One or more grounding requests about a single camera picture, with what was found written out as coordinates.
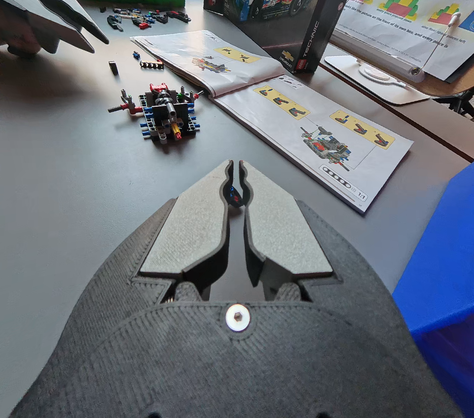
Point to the small black lego brick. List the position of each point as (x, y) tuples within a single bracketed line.
[(113, 68)]

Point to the black pinned lego liftarm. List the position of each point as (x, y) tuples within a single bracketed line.
[(236, 196)]

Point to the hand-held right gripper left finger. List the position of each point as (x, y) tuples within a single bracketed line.
[(189, 236)]

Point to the pile of loose lego pieces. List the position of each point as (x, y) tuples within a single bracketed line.
[(148, 16)]

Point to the lego chassis assembly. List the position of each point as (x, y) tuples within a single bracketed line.
[(166, 110)]

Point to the white instruction booklet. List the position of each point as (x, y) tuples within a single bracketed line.
[(259, 110)]

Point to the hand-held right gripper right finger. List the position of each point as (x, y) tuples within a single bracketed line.
[(285, 236)]

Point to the black lego beam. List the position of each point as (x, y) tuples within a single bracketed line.
[(151, 64)]

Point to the blue plastic bin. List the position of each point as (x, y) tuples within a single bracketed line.
[(440, 259)]

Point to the black swivel chair base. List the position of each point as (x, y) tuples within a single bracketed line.
[(459, 101)]

